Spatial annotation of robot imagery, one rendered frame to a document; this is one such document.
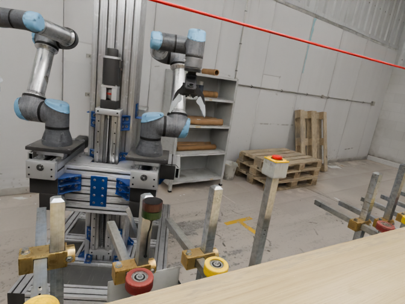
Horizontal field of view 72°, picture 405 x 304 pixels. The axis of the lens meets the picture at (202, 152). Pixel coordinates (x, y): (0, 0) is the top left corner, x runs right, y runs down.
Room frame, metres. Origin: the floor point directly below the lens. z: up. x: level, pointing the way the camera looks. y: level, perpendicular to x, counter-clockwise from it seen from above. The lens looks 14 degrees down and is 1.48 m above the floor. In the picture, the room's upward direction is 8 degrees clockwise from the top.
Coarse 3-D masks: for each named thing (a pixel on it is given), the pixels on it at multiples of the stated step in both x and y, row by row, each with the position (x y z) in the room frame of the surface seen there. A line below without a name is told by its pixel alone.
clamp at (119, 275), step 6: (150, 258) 0.83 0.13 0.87; (114, 264) 0.78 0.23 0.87; (126, 264) 0.78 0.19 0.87; (132, 264) 0.79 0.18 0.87; (150, 264) 0.80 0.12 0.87; (114, 270) 0.76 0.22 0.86; (120, 270) 0.75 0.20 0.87; (126, 270) 0.76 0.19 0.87; (150, 270) 0.80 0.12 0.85; (114, 276) 0.75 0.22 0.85; (120, 276) 0.75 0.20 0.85; (114, 282) 0.75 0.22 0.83; (120, 282) 0.75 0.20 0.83
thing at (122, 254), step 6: (108, 222) 1.04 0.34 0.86; (114, 222) 1.05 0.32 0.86; (108, 228) 1.01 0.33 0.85; (114, 228) 1.00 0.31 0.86; (114, 234) 0.96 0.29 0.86; (120, 234) 0.97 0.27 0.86; (114, 240) 0.92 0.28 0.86; (120, 240) 0.93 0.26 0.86; (114, 246) 0.92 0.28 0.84; (120, 246) 0.89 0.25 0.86; (120, 252) 0.85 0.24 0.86; (126, 252) 0.86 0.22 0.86; (120, 258) 0.83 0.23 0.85; (126, 258) 0.83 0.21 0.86
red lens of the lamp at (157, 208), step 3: (144, 198) 0.78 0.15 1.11; (162, 201) 0.77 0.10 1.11; (144, 204) 0.75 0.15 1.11; (147, 204) 0.74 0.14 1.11; (159, 204) 0.75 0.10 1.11; (162, 204) 0.77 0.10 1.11; (144, 207) 0.74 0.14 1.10; (147, 207) 0.74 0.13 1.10; (150, 207) 0.74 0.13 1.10; (153, 207) 0.74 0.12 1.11; (156, 207) 0.74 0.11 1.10; (159, 207) 0.75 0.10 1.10; (144, 210) 0.74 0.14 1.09; (147, 210) 0.74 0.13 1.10; (150, 210) 0.74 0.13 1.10; (153, 210) 0.74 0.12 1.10; (156, 210) 0.74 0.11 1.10; (159, 210) 0.75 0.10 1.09
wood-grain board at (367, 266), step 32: (288, 256) 0.91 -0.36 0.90; (320, 256) 0.94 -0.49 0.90; (352, 256) 0.97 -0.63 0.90; (384, 256) 1.00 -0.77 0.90; (192, 288) 0.68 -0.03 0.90; (224, 288) 0.70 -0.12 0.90; (256, 288) 0.72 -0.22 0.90; (288, 288) 0.74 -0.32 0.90; (320, 288) 0.76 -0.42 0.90; (352, 288) 0.78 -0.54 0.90; (384, 288) 0.80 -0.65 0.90
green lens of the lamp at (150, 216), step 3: (144, 213) 0.74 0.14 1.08; (147, 213) 0.74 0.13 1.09; (150, 213) 0.74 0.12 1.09; (153, 213) 0.74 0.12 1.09; (156, 213) 0.74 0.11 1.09; (159, 213) 0.75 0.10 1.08; (144, 216) 0.74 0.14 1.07; (147, 216) 0.74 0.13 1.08; (150, 216) 0.74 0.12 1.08; (153, 216) 0.74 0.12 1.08; (156, 216) 0.74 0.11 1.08; (159, 216) 0.75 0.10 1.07; (147, 219) 0.74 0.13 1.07; (150, 219) 0.74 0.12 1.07; (153, 219) 0.74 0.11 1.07; (156, 219) 0.74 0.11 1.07
